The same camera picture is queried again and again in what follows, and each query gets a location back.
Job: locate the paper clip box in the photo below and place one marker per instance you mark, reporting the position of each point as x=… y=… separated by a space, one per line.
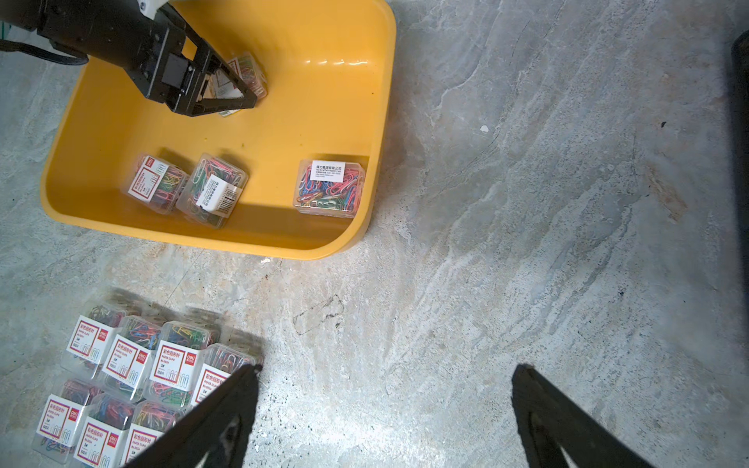
x=151 y=421
x=156 y=184
x=128 y=364
x=329 y=188
x=178 y=357
x=91 y=339
x=219 y=363

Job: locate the yellow plastic storage tray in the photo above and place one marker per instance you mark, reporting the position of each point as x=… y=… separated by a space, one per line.
x=329 y=68

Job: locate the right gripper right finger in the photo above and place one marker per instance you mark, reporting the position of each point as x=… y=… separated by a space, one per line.
x=556 y=432

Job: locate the paper clip box removed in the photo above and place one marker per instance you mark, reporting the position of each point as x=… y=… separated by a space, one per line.
x=104 y=432
x=59 y=428

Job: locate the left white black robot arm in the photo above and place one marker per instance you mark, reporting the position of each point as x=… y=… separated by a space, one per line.
x=25 y=15

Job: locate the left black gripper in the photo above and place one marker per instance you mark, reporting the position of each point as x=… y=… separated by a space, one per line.
x=168 y=61

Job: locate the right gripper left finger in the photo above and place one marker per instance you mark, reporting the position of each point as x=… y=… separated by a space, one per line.
x=216 y=433

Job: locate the paper clip box barcode side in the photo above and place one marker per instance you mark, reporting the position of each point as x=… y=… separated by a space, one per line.
x=212 y=191

